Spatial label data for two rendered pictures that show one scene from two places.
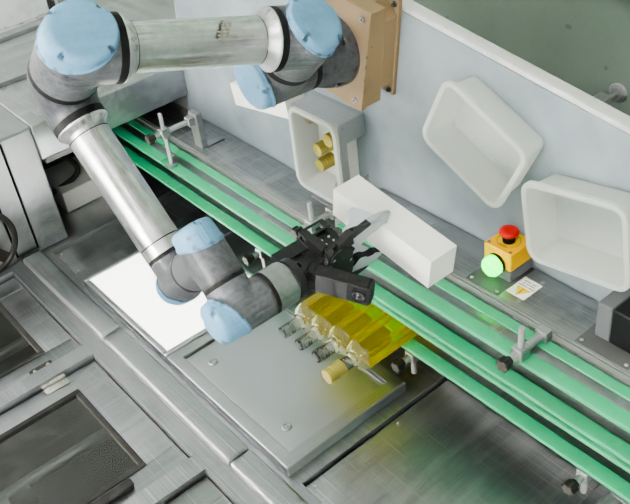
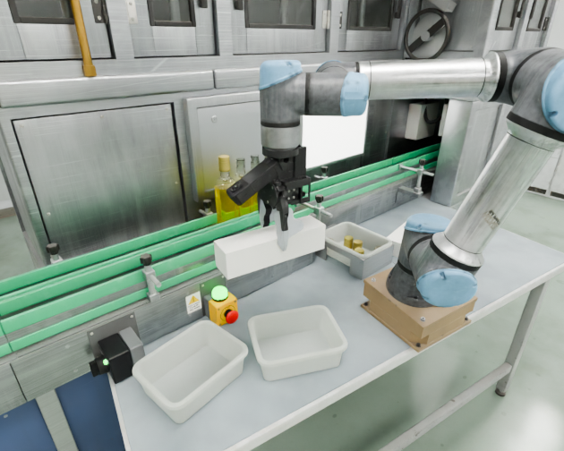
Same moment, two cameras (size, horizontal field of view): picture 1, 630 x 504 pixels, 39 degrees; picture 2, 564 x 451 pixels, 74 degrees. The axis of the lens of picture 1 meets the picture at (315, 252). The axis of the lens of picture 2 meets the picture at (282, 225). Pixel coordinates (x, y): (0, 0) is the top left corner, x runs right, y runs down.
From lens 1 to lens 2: 0.73 m
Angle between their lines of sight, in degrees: 6
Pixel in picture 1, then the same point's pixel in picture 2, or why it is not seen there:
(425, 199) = (289, 281)
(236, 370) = not seen: hidden behind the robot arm
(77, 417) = (299, 14)
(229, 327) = (269, 69)
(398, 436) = (168, 177)
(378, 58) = (389, 311)
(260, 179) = (362, 204)
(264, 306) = (269, 109)
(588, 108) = (262, 431)
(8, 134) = not seen: hidden behind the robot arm
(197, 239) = (352, 89)
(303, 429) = (206, 126)
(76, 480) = not seen: outside the picture
